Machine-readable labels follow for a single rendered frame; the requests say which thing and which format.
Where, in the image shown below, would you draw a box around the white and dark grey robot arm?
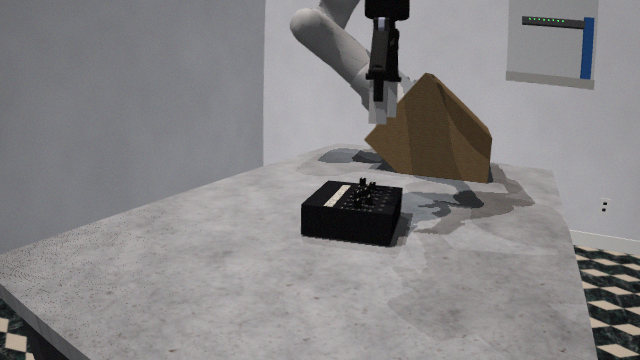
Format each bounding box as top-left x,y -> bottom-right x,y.
290,0 -> 419,111

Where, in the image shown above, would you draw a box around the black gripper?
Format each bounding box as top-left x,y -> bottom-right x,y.
365,0 -> 410,125

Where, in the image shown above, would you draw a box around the black lighting desk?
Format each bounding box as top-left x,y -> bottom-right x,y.
301,178 -> 403,246

